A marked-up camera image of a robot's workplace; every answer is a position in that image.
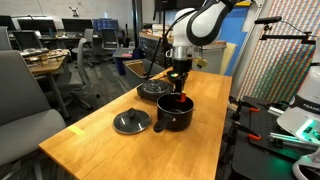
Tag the black round bowl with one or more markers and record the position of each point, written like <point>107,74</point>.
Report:
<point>169,78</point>

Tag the multicolour patterned wall panel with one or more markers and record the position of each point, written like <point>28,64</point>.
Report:
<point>283,66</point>

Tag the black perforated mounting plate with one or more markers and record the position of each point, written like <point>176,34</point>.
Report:
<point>260,156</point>

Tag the yellow sticky note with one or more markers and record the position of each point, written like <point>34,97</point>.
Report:
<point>76,130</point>

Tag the black computer monitor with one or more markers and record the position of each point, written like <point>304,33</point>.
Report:
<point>76,25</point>
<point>36,26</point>
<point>106,24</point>

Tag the black electric hot plate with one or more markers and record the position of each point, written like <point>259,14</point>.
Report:
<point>153,90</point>

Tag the grey padded office chair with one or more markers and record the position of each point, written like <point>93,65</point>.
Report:
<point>23,100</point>

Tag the black camera tripod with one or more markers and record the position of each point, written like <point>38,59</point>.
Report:
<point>163,43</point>

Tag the yellow wooden block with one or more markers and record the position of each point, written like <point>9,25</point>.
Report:
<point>172,75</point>

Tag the grey mesh office chair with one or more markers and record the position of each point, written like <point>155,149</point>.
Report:
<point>81,66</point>

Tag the glass pot lid black knob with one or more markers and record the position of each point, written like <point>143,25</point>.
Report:
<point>131,121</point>

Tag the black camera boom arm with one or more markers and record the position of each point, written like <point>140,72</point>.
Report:
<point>283,33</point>

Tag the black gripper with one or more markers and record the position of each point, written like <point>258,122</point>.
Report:
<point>181,70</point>

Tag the aluminium extrusion bar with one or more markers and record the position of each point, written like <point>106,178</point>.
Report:
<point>278,110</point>
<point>290,138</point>

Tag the yellow cardboard sheet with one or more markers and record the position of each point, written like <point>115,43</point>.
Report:
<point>228,56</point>

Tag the cluttered wooden office table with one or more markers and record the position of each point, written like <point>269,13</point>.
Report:
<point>46,65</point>

